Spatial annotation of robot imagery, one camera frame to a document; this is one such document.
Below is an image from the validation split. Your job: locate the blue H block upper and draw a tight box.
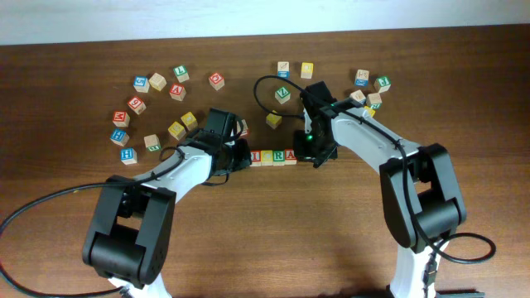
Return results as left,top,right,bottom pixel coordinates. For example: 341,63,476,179
110,128,129,147

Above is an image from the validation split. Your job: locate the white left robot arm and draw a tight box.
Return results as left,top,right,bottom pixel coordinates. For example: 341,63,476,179
82,108,251,297

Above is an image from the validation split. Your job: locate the green J letter block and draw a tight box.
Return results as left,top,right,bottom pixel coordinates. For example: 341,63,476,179
373,75,391,93

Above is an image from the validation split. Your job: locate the blue G letter block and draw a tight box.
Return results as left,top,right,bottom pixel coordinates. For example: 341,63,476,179
133,76,150,93

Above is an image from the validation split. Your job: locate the yellow top back block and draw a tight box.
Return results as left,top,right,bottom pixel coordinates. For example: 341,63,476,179
301,62,314,79

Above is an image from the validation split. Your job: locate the red 6 number block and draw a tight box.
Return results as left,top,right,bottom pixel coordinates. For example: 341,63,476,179
128,96,147,115

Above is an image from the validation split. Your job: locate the green L letter block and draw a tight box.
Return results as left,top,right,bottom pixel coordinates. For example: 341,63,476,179
173,65,190,83

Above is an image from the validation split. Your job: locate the red side wooden block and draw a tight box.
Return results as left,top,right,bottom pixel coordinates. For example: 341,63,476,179
241,119,249,137

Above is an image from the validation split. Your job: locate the green R letter block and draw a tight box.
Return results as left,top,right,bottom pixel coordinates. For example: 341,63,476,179
272,151,285,166

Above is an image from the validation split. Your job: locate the green E side block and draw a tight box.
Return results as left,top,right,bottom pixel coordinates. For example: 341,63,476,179
144,134,161,151

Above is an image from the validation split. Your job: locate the green Z letter block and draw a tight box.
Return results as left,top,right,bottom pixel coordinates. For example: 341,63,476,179
274,87,291,104

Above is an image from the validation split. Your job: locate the blue side top block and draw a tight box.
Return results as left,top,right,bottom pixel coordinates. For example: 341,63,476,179
277,61,290,79

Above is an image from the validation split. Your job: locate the yellow block cluster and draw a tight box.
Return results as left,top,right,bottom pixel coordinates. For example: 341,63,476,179
261,150,273,166
364,106,375,117

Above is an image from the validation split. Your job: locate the yellow block left middle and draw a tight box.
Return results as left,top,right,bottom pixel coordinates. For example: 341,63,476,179
181,112,198,132

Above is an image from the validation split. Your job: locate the yellow block left lower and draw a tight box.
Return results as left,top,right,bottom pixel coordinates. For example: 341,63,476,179
168,122,186,141

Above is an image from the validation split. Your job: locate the red I letter block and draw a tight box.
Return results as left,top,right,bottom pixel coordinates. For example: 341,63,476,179
251,151,262,166

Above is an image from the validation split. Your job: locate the yellow block near R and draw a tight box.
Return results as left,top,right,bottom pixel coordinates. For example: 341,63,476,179
266,111,282,129

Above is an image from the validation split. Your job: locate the red A letter block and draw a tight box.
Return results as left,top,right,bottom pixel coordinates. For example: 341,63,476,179
284,149,297,165

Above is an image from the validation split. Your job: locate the green R side block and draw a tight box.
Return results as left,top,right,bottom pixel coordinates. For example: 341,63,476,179
366,93,382,110

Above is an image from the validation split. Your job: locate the blue side wooden block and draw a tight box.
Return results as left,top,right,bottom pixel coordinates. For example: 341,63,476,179
349,90,366,104

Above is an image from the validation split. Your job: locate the red A block left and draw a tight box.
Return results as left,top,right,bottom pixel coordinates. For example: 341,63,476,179
169,84,186,101

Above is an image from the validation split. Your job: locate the red C letter block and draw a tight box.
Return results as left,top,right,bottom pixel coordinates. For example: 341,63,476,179
208,72,225,91

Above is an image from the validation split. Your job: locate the plain wooden block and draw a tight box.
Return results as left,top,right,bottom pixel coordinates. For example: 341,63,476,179
148,73,167,91

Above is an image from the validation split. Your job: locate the blue h block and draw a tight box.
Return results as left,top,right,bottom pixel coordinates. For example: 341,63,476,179
120,147,137,165
110,128,129,147

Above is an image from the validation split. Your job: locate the blue H block lower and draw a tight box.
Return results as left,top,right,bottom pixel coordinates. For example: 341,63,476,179
120,147,137,165

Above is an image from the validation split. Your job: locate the blue X wooden block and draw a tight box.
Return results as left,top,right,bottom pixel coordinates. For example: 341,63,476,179
354,69,369,87

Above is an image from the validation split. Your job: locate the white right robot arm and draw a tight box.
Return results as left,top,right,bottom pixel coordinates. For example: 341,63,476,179
294,82,467,297

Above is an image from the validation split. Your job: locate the red M letter block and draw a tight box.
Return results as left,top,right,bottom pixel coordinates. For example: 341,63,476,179
113,111,130,127

